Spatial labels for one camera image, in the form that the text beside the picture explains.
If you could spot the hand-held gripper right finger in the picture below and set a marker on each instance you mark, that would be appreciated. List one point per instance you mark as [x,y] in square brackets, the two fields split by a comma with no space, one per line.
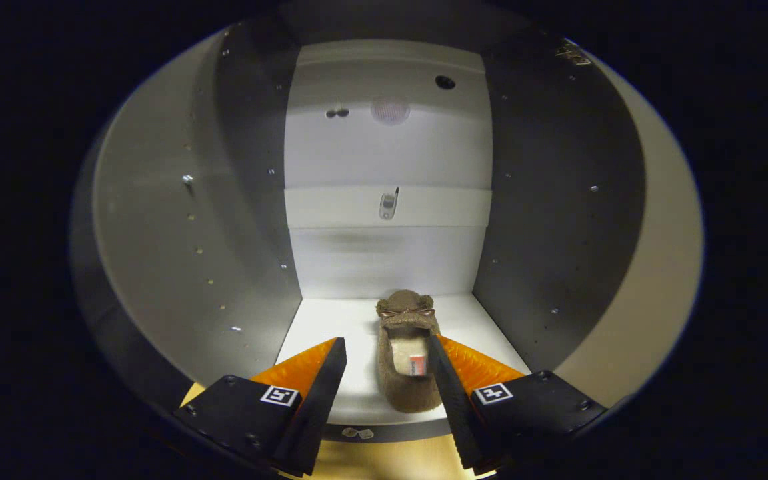
[457,413]

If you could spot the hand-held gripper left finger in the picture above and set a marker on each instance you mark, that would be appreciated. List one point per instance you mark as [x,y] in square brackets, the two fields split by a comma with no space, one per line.
[317,406]

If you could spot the brown fuzzy shoe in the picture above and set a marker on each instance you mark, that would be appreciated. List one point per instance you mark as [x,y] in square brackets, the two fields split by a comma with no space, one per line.
[404,393]

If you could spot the grey shoe cabinet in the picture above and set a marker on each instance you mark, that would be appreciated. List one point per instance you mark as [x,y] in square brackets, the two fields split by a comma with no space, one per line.
[224,233]

